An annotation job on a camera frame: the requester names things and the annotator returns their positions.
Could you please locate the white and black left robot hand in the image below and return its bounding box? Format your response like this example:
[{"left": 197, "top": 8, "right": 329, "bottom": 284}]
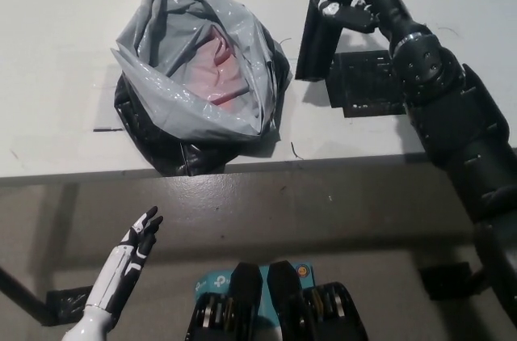
[{"left": 82, "top": 205, "right": 165, "bottom": 320}]

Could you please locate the black floor tape patch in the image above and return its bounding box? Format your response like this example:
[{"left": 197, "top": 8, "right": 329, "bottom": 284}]
[
  {"left": 418, "top": 262, "right": 485, "bottom": 302},
  {"left": 46, "top": 286, "right": 95, "bottom": 328}
]

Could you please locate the black stapler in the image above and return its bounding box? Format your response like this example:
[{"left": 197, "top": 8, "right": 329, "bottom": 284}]
[{"left": 295, "top": 0, "right": 367, "bottom": 83}]

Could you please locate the grey and black plastic bag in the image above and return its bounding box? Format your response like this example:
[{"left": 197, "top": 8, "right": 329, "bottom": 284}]
[{"left": 109, "top": 0, "right": 294, "bottom": 176}]

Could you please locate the pink item inside bag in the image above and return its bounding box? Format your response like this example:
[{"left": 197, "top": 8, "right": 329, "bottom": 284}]
[{"left": 183, "top": 29, "right": 248, "bottom": 112}]

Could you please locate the dark table leg bar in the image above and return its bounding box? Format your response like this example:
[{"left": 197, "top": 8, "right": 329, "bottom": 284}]
[{"left": 0, "top": 266, "right": 48, "bottom": 328}]

